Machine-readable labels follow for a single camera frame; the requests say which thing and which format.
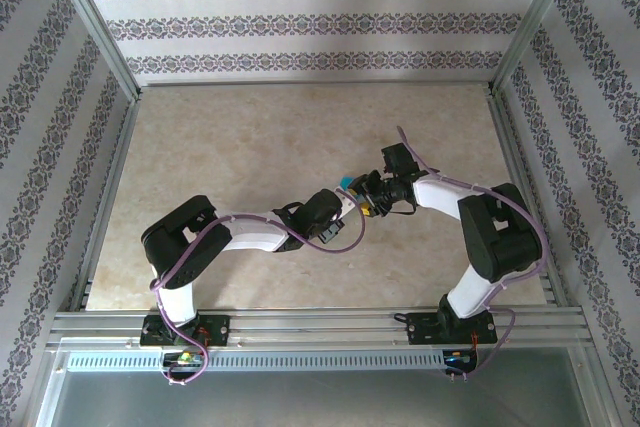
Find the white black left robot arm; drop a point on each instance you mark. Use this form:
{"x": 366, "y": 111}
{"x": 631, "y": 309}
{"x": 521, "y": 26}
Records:
{"x": 255, "y": 237}

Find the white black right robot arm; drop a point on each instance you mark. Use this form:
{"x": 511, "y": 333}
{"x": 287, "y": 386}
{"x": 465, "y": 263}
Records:
{"x": 470, "y": 292}

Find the grey metal sheet panel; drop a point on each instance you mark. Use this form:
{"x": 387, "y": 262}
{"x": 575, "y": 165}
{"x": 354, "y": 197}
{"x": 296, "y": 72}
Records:
{"x": 320, "y": 402}

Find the white left camera clip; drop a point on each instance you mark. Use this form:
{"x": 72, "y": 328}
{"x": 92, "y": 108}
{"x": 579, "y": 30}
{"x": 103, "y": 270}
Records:
{"x": 345, "y": 201}

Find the aluminium mounting rail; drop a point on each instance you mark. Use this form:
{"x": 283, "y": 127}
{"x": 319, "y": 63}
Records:
{"x": 320, "y": 328}

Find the aluminium rear rail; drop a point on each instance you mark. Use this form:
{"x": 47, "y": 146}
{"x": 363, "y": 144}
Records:
{"x": 315, "y": 83}

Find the aluminium side rail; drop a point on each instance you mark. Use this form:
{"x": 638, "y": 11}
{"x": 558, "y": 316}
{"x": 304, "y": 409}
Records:
{"x": 525, "y": 197}
{"x": 107, "y": 197}

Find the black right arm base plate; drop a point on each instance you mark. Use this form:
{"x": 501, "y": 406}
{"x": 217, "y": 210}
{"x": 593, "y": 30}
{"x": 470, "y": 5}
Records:
{"x": 425, "y": 329}

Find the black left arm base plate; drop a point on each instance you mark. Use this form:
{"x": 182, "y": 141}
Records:
{"x": 220, "y": 329}

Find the aluminium frame post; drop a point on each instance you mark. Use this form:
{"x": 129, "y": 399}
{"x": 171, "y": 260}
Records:
{"x": 537, "y": 22}
{"x": 95, "y": 27}

